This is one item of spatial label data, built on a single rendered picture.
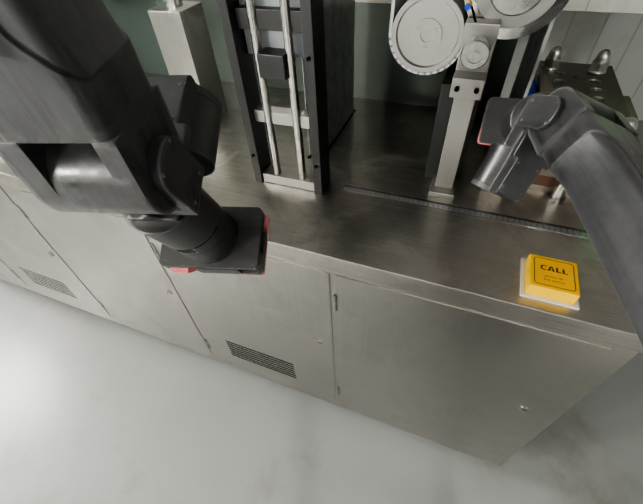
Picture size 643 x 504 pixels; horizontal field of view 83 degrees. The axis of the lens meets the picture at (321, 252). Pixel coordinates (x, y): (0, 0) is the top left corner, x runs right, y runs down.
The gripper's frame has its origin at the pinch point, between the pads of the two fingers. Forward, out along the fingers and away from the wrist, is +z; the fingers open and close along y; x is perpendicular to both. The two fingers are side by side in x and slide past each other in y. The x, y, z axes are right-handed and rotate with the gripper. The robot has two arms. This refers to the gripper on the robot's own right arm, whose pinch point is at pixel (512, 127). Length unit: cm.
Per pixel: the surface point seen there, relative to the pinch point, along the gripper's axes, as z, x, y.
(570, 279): -9.0, -21.1, 13.0
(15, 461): -9, -129, -127
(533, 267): -8.3, -20.7, 7.8
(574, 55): 229, 65, 51
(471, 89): -4.2, 4.6, -7.9
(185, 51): 9, 9, -74
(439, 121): 6.1, 0.0, -12.2
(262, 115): -4.6, -3.7, -44.4
